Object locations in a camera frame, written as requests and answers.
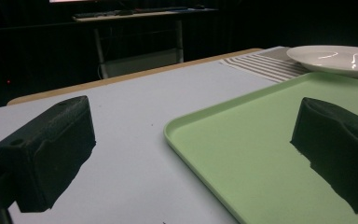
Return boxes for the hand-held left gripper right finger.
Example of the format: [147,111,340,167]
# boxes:
[289,96,358,217]

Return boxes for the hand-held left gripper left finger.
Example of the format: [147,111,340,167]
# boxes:
[0,95,97,214]

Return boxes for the light green plastic tray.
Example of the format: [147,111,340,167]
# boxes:
[163,71,358,224]

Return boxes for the white ceramic plate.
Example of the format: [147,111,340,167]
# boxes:
[285,45,358,78]

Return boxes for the striped grey cloth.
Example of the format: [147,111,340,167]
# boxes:
[219,46,358,85]

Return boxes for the background desk with metal legs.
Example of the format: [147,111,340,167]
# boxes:
[72,7,218,80]

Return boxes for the dark keyboard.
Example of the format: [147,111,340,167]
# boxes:
[73,9,135,19]

